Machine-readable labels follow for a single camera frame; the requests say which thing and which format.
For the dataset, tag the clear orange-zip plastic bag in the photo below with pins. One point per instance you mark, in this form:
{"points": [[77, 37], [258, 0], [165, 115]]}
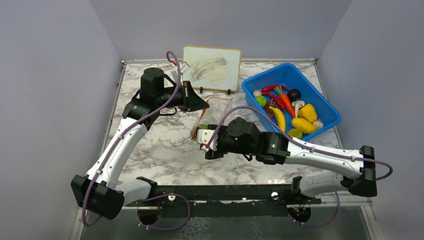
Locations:
{"points": [[218, 107]]}

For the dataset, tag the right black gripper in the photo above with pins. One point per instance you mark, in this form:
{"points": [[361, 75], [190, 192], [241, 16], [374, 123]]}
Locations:
{"points": [[218, 153]]}

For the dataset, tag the blue plastic bin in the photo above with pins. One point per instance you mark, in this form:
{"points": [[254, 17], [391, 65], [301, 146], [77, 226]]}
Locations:
{"points": [[289, 75]]}

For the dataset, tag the yellow banana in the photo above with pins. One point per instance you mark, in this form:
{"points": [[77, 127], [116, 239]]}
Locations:
{"points": [[281, 122]]}

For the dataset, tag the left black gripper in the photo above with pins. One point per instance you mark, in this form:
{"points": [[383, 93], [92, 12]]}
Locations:
{"points": [[190, 99]]}

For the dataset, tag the purple grape bunch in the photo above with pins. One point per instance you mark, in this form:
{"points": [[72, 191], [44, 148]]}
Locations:
{"points": [[270, 113]]}

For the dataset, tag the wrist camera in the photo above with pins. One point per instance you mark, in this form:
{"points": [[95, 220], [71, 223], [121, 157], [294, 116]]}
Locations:
{"points": [[184, 66], [207, 139]]}

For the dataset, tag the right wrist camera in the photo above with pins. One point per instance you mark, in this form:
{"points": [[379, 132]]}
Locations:
{"points": [[207, 139]]}

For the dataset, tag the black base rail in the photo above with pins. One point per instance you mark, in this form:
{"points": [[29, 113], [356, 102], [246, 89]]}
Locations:
{"points": [[217, 201]]}

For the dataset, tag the green cabbage ball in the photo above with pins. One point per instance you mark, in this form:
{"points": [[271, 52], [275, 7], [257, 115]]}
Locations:
{"points": [[262, 101]]}

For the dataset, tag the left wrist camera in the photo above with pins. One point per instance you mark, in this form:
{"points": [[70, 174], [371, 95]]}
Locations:
{"points": [[184, 66]]}

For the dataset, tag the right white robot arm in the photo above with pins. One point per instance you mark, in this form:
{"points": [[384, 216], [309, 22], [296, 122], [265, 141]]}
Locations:
{"points": [[344, 169]]}

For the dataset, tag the yellow-framed whiteboard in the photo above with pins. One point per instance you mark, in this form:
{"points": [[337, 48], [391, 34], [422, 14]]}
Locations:
{"points": [[212, 68]]}

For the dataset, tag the yellow bell pepper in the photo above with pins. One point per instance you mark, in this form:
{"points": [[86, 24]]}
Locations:
{"points": [[308, 113]]}

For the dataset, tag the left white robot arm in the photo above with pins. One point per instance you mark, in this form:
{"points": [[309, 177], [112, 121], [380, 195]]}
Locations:
{"points": [[97, 190]]}

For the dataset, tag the white garlic bulb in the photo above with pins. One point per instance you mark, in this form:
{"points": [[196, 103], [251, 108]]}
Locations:
{"points": [[257, 93]]}

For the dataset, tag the white garlic near mango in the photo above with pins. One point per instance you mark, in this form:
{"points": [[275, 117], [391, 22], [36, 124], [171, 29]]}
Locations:
{"points": [[318, 124]]}

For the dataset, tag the red chili pepper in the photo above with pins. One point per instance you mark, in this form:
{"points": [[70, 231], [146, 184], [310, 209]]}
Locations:
{"points": [[276, 99], [273, 87]]}

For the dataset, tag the green starfruit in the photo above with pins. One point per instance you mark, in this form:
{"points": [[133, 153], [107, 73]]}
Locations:
{"points": [[295, 133]]}

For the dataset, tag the dark purple mushroom cap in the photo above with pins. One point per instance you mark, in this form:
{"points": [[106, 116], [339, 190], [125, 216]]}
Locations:
{"points": [[294, 95]]}

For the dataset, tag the orange carrot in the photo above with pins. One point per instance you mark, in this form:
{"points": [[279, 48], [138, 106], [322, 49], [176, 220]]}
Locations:
{"points": [[286, 101]]}

